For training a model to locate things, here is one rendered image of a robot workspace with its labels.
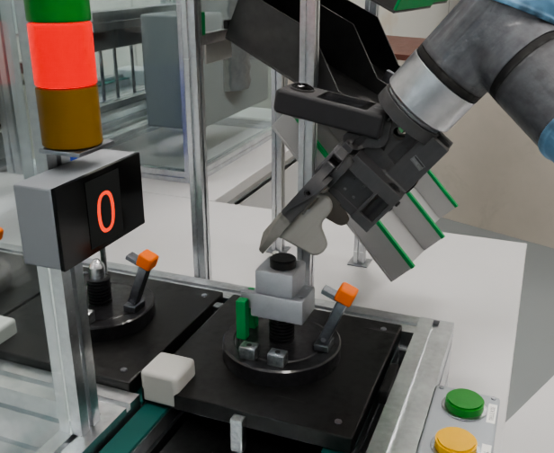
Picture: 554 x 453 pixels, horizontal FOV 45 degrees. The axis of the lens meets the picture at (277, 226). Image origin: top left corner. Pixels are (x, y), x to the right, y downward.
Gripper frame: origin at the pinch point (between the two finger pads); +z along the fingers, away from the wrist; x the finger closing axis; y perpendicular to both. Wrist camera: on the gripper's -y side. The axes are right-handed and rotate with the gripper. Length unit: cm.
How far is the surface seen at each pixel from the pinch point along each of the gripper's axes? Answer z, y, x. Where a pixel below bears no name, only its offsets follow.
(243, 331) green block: 12.2, 5.5, -2.1
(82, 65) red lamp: -9.7, -19.2, -19.9
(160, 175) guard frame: 62, -36, 86
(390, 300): 17.2, 21.6, 39.0
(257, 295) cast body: 6.9, 3.8, -2.3
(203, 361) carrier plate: 17.0, 4.6, -5.2
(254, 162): 53, -22, 111
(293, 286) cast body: 2.9, 5.9, -2.0
